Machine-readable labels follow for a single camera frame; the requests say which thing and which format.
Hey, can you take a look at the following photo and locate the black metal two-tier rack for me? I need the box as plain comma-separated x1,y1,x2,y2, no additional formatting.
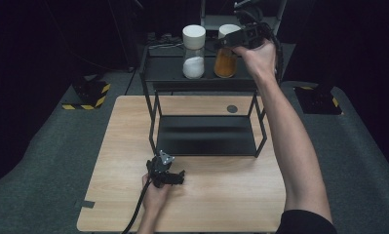
138,41,269,159

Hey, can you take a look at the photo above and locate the black sleeve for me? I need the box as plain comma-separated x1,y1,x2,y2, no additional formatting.
274,209,339,234

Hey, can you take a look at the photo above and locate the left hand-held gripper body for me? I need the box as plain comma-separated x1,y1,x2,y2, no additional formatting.
145,149,176,189

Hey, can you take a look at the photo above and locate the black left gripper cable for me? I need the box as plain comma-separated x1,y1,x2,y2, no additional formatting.
121,178,153,234

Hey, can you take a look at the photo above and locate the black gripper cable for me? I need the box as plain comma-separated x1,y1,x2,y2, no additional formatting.
262,21,285,86
121,178,153,234

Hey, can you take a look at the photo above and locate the person's right hand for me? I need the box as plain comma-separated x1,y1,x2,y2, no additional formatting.
232,38,278,83

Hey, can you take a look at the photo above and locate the jar with white powder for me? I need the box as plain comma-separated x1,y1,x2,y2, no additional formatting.
181,24,207,80

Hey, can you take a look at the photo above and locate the bundle of floor cables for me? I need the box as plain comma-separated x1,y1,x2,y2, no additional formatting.
145,31,184,51

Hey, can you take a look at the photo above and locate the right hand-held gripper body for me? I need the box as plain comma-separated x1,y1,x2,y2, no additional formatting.
232,5,275,51

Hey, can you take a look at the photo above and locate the grey tape piece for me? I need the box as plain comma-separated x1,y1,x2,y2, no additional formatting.
74,199,96,210

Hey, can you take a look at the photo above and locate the yellow-black striped stand base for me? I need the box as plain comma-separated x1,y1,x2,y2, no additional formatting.
60,77,112,111
293,85,344,116

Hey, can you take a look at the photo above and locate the jar with orange powder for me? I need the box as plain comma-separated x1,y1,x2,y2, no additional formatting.
214,23,243,79

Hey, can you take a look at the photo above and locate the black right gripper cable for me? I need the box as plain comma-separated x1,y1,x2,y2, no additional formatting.
262,21,285,86

